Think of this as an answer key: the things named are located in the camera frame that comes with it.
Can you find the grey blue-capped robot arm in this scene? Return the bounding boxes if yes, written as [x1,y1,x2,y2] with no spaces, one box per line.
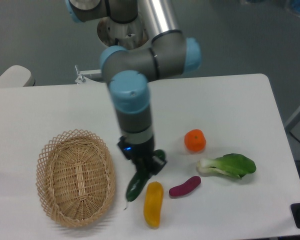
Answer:
[66,0,202,179]

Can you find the orange tangerine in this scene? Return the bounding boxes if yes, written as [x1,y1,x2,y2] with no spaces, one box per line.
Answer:
[184,129,207,153]

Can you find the green bok choy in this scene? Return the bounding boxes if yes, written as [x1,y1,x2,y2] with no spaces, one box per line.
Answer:
[196,153,257,179]

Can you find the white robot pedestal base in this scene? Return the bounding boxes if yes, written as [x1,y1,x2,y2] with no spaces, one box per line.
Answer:
[75,14,149,84]

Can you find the woven wicker basket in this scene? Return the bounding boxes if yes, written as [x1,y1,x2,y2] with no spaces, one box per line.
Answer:
[35,129,116,228]

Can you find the purple sweet potato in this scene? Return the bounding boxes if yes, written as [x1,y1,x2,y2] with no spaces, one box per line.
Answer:
[168,176,202,198]

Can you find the white chair armrest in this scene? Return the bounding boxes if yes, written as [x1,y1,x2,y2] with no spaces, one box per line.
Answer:
[0,65,36,89]

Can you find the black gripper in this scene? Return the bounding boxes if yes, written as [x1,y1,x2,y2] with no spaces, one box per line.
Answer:
[117,136,167,179]

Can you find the dark green cucumber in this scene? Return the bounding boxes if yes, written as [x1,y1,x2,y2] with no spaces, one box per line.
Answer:
[125,149,166,202]

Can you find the yellow squash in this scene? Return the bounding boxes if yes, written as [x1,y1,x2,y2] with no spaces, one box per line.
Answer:
[143,181,164,229]

